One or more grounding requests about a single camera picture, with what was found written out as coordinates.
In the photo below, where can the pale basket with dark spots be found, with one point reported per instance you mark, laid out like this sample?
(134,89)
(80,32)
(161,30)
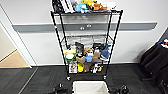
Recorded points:
(90,88)

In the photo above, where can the colourful picture box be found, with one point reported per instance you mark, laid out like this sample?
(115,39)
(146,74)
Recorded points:
(73,68)

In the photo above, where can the yellow packet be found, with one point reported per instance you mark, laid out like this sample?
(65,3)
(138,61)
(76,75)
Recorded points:
(80,68)

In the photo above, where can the green and white bowl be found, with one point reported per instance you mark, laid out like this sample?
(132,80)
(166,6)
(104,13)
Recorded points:
(70,57)

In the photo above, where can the brown paper bag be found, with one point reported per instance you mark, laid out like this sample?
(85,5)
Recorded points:
(86,67)

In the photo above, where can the black and white box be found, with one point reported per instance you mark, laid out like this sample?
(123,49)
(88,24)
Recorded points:
(97,68)

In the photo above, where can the brown cardboard box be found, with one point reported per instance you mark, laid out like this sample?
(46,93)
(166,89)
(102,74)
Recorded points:
(81,59)

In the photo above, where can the yellow soft toy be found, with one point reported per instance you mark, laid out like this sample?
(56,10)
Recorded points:
(70,51)

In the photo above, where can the blue cup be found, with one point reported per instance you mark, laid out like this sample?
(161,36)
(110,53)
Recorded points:
(89,59)

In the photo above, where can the blue shark plush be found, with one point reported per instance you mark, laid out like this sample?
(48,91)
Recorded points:
(106,52)

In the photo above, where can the black chair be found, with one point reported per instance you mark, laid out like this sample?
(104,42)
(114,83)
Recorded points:
(155,60)

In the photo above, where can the small brown box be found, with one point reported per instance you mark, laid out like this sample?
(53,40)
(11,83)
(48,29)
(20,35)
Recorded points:
(97,55)

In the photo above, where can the black bag with white print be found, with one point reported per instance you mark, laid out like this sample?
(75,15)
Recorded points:
(79,49)

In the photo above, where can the tan crumpled bag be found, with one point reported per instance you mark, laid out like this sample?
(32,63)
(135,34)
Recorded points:
(87,51)

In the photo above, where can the black pouch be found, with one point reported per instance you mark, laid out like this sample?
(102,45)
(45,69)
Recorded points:
(97,46)

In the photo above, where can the white door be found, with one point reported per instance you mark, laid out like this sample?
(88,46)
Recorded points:
(5,43)

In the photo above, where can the blue plush toy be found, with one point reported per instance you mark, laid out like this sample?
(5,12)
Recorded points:
(81,8)

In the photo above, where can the white book with dark print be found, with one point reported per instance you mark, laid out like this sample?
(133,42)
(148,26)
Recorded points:
(65,6)

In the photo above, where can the black flat box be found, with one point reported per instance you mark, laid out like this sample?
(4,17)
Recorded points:
(56,6)

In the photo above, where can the white flat box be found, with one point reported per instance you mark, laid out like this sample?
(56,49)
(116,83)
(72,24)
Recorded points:
(110,5)

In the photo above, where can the grey book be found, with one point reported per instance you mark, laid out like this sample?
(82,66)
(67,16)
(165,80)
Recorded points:
(71,4)

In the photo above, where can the white door frame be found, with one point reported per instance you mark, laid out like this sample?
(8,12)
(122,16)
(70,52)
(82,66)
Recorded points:
(18,43)

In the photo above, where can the grey wall socket plate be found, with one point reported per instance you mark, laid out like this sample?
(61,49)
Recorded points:
(82,28)

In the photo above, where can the long grey wall band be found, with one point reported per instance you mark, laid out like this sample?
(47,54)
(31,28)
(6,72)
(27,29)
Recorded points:
(36,27)

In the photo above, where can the white wall socket plate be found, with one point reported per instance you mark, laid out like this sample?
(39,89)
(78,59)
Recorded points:
(88,25)

